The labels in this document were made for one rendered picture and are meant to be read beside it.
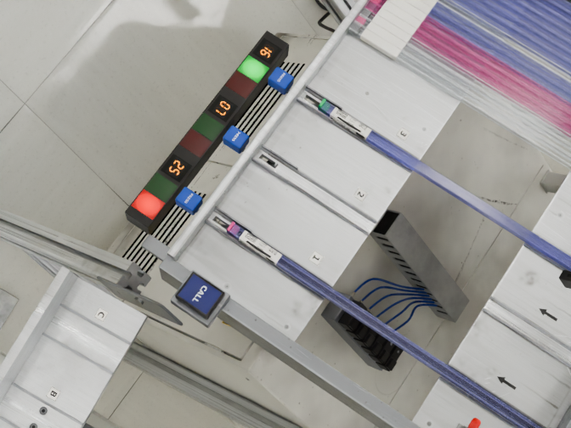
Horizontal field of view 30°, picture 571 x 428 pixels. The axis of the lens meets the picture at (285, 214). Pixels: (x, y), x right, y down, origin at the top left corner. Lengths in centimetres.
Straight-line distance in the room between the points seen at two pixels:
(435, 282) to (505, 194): 26
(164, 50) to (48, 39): 26
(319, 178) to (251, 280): 17
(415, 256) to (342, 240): 39
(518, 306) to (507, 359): 7
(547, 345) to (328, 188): 36
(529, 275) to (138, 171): 101
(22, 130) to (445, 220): 81
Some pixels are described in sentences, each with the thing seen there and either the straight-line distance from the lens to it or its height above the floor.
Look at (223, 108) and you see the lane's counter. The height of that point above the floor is 66.
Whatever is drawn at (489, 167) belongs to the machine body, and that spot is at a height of 62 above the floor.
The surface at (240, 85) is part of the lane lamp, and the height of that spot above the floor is 66.
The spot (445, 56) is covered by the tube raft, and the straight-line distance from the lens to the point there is 153.
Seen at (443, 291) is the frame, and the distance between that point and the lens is 185.
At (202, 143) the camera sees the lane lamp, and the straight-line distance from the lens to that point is 146.
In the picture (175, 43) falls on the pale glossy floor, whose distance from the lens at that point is 222.
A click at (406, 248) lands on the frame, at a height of 66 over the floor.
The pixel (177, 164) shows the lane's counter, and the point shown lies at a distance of 145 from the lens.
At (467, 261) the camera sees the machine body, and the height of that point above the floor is 62.
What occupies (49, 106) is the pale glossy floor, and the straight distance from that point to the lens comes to 208.
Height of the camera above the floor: 185
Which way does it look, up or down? 49 degrees down
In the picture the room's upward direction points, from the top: 105 degrees clockwise
